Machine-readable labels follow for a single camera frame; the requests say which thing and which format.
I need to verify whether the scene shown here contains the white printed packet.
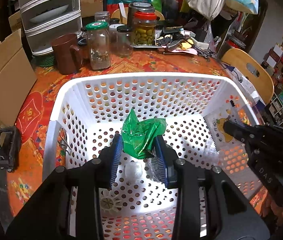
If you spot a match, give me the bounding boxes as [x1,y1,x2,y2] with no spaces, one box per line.
[204,103,242,152]

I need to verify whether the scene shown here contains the green crinkly plastic bag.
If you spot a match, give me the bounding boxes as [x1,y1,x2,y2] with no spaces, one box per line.
[121,109,167,159]

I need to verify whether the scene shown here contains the right wooden chair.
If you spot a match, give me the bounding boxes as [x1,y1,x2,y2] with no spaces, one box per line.
[221,48,274,105]

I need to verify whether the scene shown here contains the black phone stand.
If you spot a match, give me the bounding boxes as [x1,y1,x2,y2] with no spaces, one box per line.
[0,126,22,172]

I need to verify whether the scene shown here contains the brown cardboard box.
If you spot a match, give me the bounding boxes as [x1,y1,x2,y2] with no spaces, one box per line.
[0,29,37,127]

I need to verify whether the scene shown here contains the brown plastic mug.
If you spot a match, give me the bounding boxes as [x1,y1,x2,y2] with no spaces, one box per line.
[51,34,83,75]

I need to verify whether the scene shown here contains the clear plastic pack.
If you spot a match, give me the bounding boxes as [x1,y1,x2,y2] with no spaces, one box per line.
[202,142,227,168]

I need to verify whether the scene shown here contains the small white soft pack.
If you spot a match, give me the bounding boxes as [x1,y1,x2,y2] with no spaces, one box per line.
[125,161,147,184]

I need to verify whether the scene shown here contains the white ribbed round ball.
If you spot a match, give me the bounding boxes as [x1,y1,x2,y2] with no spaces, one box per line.
[99,189,122,215]

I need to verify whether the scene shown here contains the red lid olive jar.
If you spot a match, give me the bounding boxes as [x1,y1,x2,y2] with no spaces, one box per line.
[132,11,157,46]

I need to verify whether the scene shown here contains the white stacked drawer tower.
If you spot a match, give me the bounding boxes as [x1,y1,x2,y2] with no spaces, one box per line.
[18,0,82,56]

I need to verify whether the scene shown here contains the black soft bundle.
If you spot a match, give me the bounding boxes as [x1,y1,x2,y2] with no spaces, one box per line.
[148,157,167,184]

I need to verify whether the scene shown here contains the green lid glass jar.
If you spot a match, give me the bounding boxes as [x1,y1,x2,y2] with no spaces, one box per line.
[86,22,111,70]

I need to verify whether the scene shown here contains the black lid empty jar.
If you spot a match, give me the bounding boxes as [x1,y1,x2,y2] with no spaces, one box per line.
[116,25,133,57]

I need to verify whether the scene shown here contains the white perforated plastic basket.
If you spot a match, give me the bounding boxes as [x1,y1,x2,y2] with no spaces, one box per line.
[43,73,262,239]

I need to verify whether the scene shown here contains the white blue paper bag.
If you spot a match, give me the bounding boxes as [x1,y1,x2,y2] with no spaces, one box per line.
[224,64,265,106]

